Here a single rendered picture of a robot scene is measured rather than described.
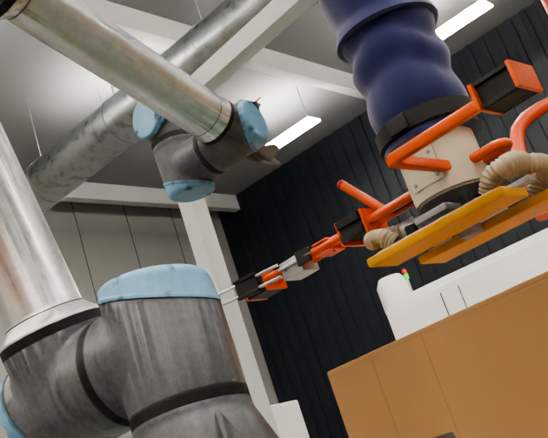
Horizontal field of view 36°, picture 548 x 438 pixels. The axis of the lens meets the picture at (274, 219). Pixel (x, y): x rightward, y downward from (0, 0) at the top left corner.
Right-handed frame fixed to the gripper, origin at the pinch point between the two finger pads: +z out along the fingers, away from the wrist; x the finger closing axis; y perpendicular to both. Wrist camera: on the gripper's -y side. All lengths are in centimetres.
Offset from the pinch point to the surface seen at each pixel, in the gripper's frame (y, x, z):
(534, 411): 38, -74, -4
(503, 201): 43, -37, 6
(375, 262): 13.3, -36.8, 2.7
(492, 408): 30, -72, -4
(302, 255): -13.1, -24.3, 13.3
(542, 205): 42, -37, 25
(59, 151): -617, 358, 398
